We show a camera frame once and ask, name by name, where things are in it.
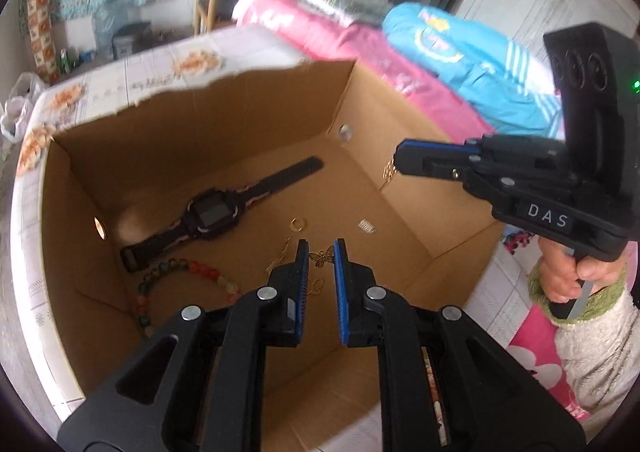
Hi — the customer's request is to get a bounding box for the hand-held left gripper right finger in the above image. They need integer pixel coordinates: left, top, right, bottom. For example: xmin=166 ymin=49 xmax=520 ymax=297
xmin=332 ymin=238 xmax=587 ymax=452

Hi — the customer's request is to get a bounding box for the black digital wristwatch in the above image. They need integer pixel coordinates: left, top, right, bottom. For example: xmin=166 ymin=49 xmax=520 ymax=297
xmin=120 ymin=156 xmax=325 ymax=274

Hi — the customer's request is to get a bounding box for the multicolour glass bead bracelet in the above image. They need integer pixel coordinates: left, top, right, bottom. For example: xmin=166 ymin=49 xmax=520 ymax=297
xmin=136 ymin=257 xmax=243 ymax=340

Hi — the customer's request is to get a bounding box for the person's right forearm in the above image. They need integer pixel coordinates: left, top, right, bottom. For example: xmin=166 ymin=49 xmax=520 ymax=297
xmin=527 ymin=252 xmax=640 ymax=443

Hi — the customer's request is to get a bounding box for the brown cardboard box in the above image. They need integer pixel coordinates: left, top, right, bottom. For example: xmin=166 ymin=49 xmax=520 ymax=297
xmin=17 ymin=60 xmax=506 ymax=452

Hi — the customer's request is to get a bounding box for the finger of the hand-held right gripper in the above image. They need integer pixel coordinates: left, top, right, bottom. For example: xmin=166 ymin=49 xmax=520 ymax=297
xmin=395 ymin=133 xmax=570 ymax=169
xmin=396 ymin=151 xmax=576 ymax=205

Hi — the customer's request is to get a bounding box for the grey bucket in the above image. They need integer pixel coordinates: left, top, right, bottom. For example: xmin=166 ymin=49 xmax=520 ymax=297
xmin=112 ymin=21 xmax=153 ymax=59

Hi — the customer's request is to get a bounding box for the blue striped jacket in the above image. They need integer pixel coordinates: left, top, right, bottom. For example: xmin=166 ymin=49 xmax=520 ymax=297
xmin=382 ymin=2 xmax=566 ymax=138

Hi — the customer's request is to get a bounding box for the floral plaid tablecloth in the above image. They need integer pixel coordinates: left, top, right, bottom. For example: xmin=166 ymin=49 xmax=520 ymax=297
xmin=10 ymin=25 xmax=551 ymax=433

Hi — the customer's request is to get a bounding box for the white plastic bag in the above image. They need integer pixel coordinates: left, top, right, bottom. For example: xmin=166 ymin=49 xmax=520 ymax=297
xmin=0 ymin=72 xmax=43 ymax=143

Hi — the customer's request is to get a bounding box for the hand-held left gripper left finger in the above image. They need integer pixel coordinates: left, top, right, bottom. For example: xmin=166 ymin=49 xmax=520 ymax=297
xmin=56 ymin=238 xmax=311 ymax=452

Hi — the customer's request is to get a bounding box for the gold butterfly chain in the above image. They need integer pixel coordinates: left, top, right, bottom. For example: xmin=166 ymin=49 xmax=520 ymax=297
xmin=265 ymin=238 xmax=293 ymax=275

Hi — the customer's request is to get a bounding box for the patterned paper roll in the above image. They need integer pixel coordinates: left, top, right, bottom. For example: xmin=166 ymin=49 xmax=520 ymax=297
xmin=20 ymin=0 xmax=60 ymax=86

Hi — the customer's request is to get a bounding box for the pink printed blanket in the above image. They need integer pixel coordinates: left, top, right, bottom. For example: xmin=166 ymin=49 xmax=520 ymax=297
xmin=235 ymin=0 xmax=593 ymax=423

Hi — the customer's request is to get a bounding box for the person's right hand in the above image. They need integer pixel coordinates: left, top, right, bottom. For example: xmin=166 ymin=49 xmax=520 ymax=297
xmin=537 ymin=235 xmax=629 ymax=305

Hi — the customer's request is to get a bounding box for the grey green knitted cloth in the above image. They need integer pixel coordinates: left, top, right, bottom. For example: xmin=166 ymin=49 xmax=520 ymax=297
xmin=287 ymin=0 xmax=393 ymax=28

